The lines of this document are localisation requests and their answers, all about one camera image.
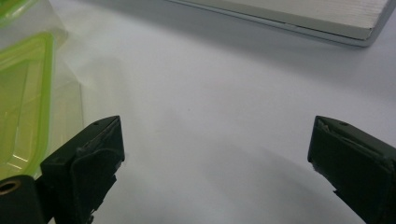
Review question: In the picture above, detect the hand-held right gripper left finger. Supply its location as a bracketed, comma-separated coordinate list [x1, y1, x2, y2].
[39, 115, 126, 224]

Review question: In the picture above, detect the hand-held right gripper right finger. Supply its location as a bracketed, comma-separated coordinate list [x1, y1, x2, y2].
[307, 115, 396, 224]

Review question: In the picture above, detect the rectangular green lid clear container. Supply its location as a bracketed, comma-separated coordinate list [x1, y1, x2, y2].
[0, 31, 85, 181]

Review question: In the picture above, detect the white wire basket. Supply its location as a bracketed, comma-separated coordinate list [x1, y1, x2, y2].
[164, 0, 396, 49]

